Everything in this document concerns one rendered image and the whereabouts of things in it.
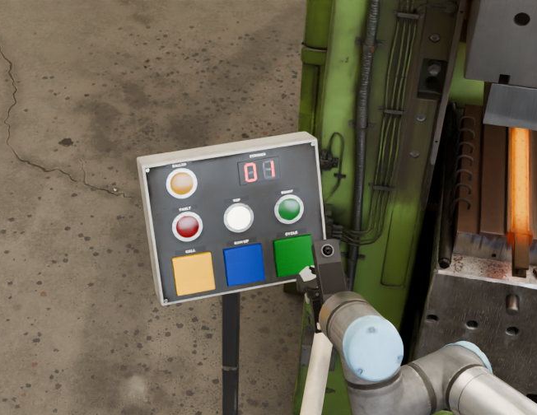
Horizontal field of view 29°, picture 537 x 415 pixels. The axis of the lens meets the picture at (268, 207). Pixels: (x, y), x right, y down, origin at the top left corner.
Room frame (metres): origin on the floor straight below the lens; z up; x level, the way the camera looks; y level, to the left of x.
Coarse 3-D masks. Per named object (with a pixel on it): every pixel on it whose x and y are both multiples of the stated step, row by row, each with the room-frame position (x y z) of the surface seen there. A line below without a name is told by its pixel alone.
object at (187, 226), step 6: (186, 216) 1.36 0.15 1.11; (180, 222) 1.35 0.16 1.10; (186, 222) 1.35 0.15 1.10; (192, 222) 1.35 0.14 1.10; (180, 228) 1.34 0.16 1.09; (186, 228) 1.34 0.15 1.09; (192, 228) 1.35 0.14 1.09; (180, 234) 1.34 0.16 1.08; (186, 234) 1.34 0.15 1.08; (192, 234) 1.34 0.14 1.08
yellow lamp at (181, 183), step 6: (180, 174) 1.40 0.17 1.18; (186, 174) 1.40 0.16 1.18; (174, 180) 1.39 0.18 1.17; (180, 180) 1.39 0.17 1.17; (186, 180) 1.39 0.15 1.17; (192, 180) 1.39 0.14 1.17; (174, 186) 1.38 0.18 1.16; (180, 186) 1.38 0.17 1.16; (186, 186) 1.39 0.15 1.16; (192, 186) 1.39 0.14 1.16; (174, 192) 1.38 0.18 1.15; (180, 192) 1.38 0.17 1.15; (186, 192) 1.38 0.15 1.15
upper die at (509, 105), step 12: (492, 84) 1.47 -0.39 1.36; (504, 84) 1.47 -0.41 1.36; (492, 96) 1.47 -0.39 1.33; (504, 96) 1.47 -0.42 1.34; (516, 96) 1.47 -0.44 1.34; (528, 96) 1.46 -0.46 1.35; (492, 108) 1.47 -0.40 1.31; (504, 108) 1.47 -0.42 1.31; (516, 108) 1.46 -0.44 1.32; (528, 108) 1.46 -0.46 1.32; (492, 120) 1.47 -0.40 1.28; (504, 120) 1.47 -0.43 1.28; (516, 120) 1.46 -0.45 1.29; (528, 120) 1.46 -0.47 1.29
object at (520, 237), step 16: (512, 144) 1.74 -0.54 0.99; (512, 160) 1.69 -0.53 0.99; (512, 176) 1.63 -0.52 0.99; (512, 192) 1.58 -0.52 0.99; (512, 208) 1.53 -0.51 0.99; (512, 224) 1.49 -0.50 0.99; (512, 240) 1.44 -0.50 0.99; (528, 240) 1.42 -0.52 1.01; (512, 256) 1.40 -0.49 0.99; (528, 256) 1.38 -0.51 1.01; (512, 272) 1.36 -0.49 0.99
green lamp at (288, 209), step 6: (288, 198) 1.42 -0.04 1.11; (282, 204) 1.41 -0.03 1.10; (288, 204) 1.41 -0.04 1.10; (294, 204) 1.41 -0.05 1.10; (282, 210) 1.40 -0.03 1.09; (288, 210) 1.40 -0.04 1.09; (294, 210) 1.41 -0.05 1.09; (282, 216) 1.39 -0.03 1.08; (288, 216) 1.40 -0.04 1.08; (294, 216) 1.40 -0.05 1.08
